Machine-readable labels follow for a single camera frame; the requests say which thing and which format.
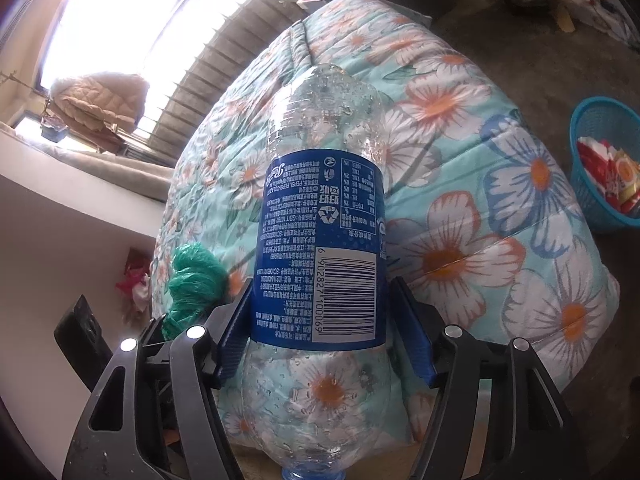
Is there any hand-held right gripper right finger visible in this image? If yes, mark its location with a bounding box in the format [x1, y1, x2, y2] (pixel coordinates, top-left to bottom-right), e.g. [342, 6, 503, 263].
[392, 276, 588, 480]

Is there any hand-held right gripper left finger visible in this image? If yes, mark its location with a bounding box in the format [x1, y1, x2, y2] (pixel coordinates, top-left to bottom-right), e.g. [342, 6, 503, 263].
[62, 277, 256, 480]

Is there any green plastic bag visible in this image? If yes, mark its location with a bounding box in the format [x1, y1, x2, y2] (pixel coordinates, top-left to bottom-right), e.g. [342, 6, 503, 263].
[161, 242, 236, 341]

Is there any clear plastic bottle blue label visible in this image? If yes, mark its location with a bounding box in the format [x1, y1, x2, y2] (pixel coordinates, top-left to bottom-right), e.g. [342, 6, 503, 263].
[220, 62, 401, 480]

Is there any blue mesh wastebasket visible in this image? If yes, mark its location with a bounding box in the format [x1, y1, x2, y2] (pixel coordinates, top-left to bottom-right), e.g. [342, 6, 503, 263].
[570, 96, 640, 233]

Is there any red white snack packet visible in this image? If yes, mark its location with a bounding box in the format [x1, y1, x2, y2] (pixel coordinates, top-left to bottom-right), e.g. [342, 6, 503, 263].
[577, 137, 623, 201]

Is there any yellow green snack wrapper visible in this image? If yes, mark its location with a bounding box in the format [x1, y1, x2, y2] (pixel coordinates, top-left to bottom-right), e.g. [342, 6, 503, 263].
[612, 149, 640, 211]

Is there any pink plastic bag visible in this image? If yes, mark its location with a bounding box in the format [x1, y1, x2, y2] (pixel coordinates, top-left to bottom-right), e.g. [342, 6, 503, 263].
[116, 247, 153, 311]

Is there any floral quilted blanket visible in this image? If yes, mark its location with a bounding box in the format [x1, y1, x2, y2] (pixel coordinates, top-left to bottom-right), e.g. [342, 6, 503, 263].
[150, 0, 621, 446]

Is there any tan puffer jacket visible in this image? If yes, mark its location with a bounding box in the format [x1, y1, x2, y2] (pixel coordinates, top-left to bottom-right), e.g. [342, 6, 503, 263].
[50, 72, 148, 133]

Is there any metal window railing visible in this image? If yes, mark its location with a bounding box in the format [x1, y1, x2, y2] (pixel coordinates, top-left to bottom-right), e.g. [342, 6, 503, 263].
[150, 0, 311, 166]

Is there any black box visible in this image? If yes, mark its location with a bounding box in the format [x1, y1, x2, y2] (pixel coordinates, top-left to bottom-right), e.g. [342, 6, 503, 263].
[502, 0, 551, 16]

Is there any pile of small boxes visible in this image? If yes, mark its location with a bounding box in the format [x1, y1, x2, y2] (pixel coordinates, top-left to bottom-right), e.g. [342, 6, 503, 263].
[547, 0, 636, 41]

